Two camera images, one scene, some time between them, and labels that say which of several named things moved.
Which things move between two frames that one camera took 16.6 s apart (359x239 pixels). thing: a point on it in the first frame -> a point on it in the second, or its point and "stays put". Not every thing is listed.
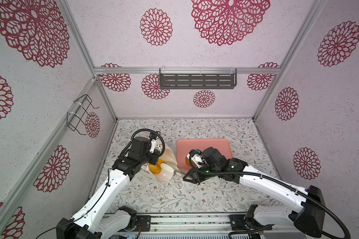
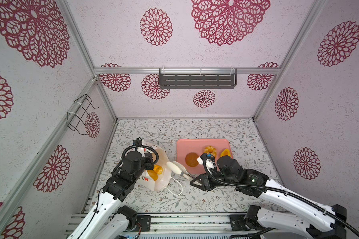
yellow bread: (156, 169) stays put
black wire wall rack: (77, 120) stays put
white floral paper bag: (166, 156) -> (146, 180)
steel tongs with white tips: (167, 169) -> (177, 168)
